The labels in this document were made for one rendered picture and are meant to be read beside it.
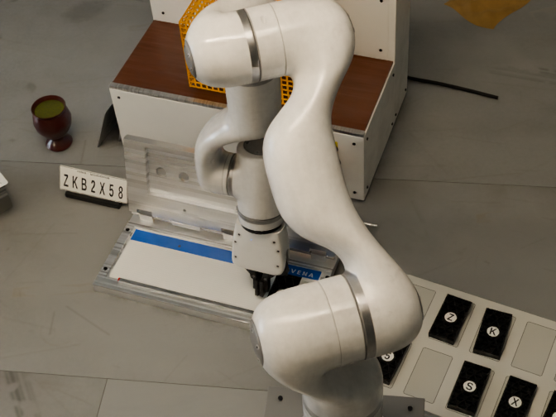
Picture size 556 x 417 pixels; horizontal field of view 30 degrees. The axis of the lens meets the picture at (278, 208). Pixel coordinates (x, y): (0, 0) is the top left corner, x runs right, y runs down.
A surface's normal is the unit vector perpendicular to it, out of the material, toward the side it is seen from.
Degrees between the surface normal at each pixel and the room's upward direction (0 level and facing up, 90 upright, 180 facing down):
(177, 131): 90
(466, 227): 0
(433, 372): 0
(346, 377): 32
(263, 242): 76
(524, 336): 0
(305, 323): 25
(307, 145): 41
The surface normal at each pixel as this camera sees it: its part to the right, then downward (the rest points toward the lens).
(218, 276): -0.07, -0.66
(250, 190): -0.41, 0.55
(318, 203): 0.03, 0.05
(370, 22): -0.33, 0.72
